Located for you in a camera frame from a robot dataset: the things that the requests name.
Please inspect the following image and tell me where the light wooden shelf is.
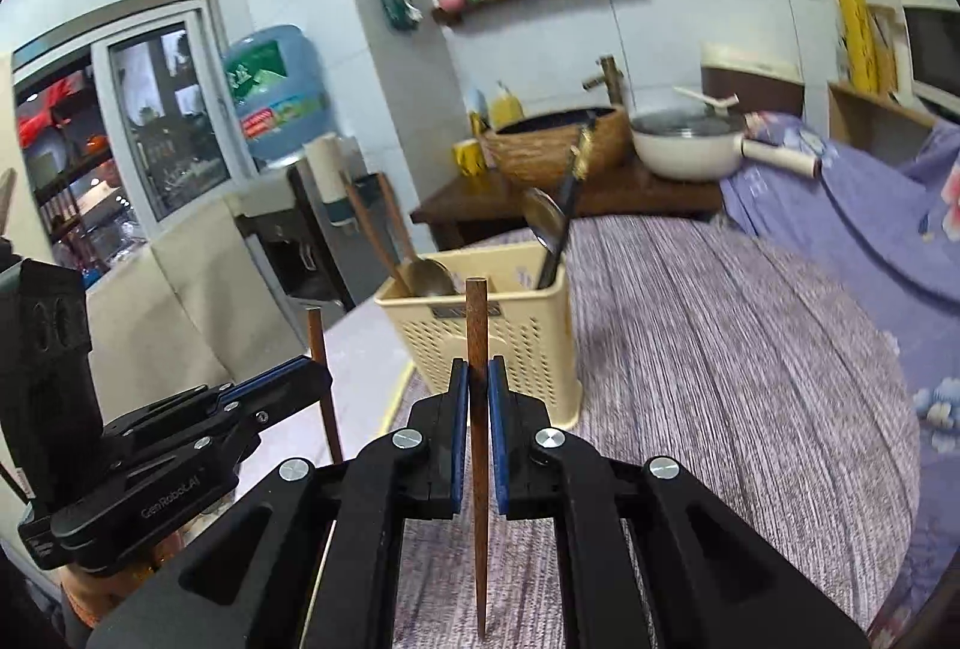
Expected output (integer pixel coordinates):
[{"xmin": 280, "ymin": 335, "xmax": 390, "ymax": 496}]
[{"xmin": 827, "ymin": 79, "xmax": 938, "ymax": 170}]

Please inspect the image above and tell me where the black handled ladle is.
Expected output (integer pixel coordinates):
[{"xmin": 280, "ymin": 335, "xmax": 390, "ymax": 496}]
[{"xmin": 534, "ymin": 125, "xmax": 592, "ymax": 290}]

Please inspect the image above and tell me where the shiny metal spoon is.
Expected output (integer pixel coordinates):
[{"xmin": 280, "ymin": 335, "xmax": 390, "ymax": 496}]
[{"xmin": 523, "ymin": 186, "xmax": 567, "ymax": 290}]

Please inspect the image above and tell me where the brown wooden chopstick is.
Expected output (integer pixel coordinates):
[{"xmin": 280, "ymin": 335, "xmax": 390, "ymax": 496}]
[
  {"xmin": 375, "ymin": 171, "xmax": 421, "ymax": 268},
  {"xmin": 306, "ymin": 308, "xmax": 344, "ymax": 466},
  {"xmin": 339, "ymin": 171, "xmax": 412, "ymax": 296},
  {"xmin": 465, "ymin": 278, "xmax": 492, "ymax": 641}
]

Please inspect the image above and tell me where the brown and white appliance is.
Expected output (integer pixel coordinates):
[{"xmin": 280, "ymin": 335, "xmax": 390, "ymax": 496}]
[{"xmin": 701, "ymin": 43, "xmax": 805, "ymax": 121}]

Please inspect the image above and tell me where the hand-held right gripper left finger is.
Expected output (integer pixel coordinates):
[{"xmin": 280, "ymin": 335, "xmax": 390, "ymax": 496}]
[{"xmin": 85, "ymin": 356, "xmax": 471, "ymax": 649}]

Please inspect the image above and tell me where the black chopstick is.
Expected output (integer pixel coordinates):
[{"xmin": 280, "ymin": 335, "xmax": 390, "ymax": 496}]
[{"xmin": 544, "ymin": 120, "xmax": 601, "ymax": 286}]

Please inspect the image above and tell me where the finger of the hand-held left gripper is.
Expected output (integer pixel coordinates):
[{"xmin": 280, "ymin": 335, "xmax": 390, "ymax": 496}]
[
  {"xmin": 191, "ymin": 364, "xmax": 334, "ymax": 462},
  {"xmin": 101, "ymin": 355, "xmax": 313, "ymax": 449}
]

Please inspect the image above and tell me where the woven basin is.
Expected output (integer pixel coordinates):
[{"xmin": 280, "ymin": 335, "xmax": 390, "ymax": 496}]
[{"xmin": 480, "ymin": 103, "xmax": 631, "ymax": 189}]

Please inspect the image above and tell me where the green hanging packet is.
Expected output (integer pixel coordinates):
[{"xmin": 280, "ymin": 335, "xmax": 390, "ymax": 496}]
[{"xmin": 375, "ymin": 0, "xmax": 421, "ymax": 31}]

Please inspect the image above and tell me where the white ladle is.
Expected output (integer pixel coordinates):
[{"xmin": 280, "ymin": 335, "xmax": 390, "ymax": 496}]
[{"xmin": 675, "ymin": 85, "xmax": 740, "ymax": 114}]

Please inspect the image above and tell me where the purple floral cloth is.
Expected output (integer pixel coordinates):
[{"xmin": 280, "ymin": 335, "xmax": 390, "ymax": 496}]
[{"xmin": 720, "ymin": 109, "xmax": 960, "ymax": 620}]

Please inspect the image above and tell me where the blue water bottle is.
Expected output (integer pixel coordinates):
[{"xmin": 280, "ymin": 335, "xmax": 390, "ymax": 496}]
[{"xmin": 221, "ymin": 24, "xmax": 335, "ymax": 166}]

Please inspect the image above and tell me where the matte metal spoon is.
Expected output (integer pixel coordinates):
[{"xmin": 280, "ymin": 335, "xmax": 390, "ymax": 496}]
[{"xmin": 405, "ymin": 257, "xmax": 458, "ymax": 299}]

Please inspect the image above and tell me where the yellow cup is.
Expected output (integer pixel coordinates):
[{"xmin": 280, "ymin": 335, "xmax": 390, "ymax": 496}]
[{"xmin": 452, "ymin": 137, "xmax": 487, "ymax": 178}]

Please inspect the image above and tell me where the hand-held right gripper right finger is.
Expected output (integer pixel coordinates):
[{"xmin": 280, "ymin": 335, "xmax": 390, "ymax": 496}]
[{"xmin": 487, "ymin": 356, "xmax": 877, "ymax": 649}]

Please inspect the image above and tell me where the yellow roll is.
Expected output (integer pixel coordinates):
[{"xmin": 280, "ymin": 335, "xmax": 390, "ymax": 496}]
[{"xmin": 831, "ymin": 0, "xmax": 897, "ymax": 94}]

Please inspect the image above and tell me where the yellow soap bottle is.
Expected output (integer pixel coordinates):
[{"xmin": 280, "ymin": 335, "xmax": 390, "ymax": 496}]
[{"xmin": 487, "ymin": 81, "xmax": 524, "ymax": 131}]

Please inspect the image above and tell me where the white water dispenser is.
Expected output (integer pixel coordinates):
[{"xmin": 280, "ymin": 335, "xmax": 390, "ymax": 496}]
[{"xmin": 232, "ymin": 161, "xmax": 353, "ymax": 313}]

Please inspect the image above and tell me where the bamboo faucet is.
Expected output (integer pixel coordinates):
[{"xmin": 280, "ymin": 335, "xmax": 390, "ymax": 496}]
[{"xmin": 583, "ymin": 55, "xmax": 625, "ymax": 106}]

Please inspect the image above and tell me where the white microwave oven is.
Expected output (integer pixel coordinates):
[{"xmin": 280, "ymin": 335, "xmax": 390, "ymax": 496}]
[{"xmin": 900, "ymin": 0, "xmax": 960, "ymax": 118}]

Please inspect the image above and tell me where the glass window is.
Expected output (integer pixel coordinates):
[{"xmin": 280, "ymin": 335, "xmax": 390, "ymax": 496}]
[{"xmin": 15, "ymin": 0, "xmax": 248, "ymax": 268}]

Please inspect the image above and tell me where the cream perforated utensil holder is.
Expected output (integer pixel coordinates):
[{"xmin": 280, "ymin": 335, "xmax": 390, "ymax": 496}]
[{"xmin": 373, "ymin": 240, "xmax": 582, "ymax": 429}]

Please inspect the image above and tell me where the purple and white tablecloth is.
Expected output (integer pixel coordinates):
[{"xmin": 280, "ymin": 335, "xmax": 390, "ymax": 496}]
[{"xmin": 255, "ymin": 214, "xmax": 923, "ymax": 649}]

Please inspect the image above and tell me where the white pot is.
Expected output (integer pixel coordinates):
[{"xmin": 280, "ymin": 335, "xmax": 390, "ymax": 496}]
[{"xmin": 628, "ymin": 105, "xmax": 822, "ymax": 181}]

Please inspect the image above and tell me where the dark wooden counter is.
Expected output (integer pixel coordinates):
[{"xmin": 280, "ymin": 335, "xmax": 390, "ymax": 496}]
[{"xmin": 411, "ymin": 165, "xmax": 725, "ymax": 249}]

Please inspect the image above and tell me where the beige cloth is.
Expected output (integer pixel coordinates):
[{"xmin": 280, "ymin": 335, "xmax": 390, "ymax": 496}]
[{"xmin": 86, "ymin": 199, "xmax": 256, "ymax": 395}]

